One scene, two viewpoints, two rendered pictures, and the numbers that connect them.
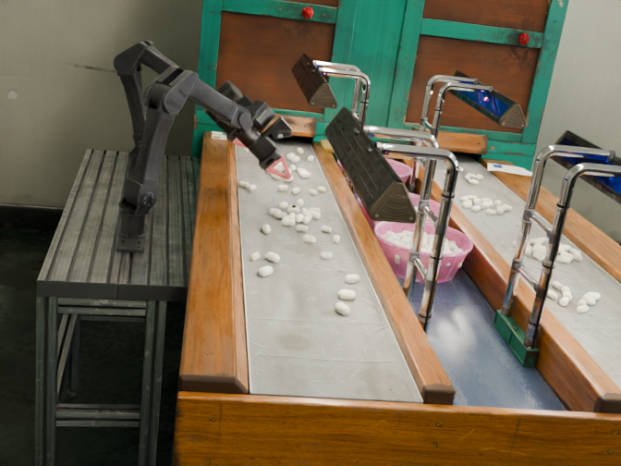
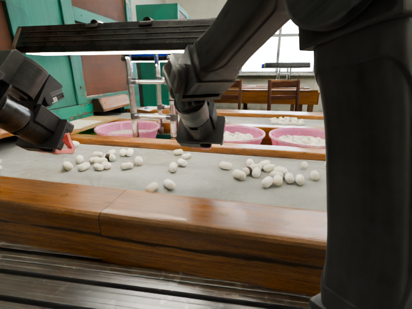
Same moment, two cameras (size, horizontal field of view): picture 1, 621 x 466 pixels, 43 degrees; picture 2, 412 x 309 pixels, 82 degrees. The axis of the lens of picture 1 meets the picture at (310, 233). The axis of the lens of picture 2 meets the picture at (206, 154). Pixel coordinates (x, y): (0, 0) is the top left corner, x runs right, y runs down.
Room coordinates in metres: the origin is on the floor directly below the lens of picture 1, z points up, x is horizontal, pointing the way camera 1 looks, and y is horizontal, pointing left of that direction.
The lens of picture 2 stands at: (2.04, 0.62, 0.99)
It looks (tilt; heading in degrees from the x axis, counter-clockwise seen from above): 19 degrees down; 291
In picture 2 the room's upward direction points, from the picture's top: straight up
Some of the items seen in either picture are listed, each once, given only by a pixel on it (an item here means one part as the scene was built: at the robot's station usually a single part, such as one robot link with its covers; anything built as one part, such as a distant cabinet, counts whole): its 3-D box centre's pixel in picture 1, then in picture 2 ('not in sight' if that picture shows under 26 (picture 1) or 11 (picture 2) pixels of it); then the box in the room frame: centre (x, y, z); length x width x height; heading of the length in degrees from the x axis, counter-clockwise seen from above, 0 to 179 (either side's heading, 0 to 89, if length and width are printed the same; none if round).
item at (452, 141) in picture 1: (449, 141); (114, 102); (3.03, -0.49, 0.83); 0.30 x 0.06 x 0.07; 99
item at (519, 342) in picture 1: (569, 255); not in sight; (1.61, -0.56, 0.90); 0.20 x 0.19 x 0.45; 9
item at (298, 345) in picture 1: (293, 225); (280, 181); (2.06, 0.05, 0.73); 1.81 x 0.30 x 0.02; 9
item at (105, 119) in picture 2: (364, 149); (83, 124); (2.92, -0.16, 0.77); 0.33 x 0.15 x 0.01; 99
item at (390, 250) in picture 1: (420, 251); (304, 147); (2.00, -0.30, 0.72); 0.27 x 0.27 x 0.10
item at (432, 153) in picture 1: (390, 240); not in sight; (1.55, -0.17, 0.90); 0.20 x 0.19 x 0.45; 9
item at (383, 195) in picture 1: (364, 154); not in sight; (1.54, -0.09, 1.08); 0.62 x 0.08 x 0.07; 9
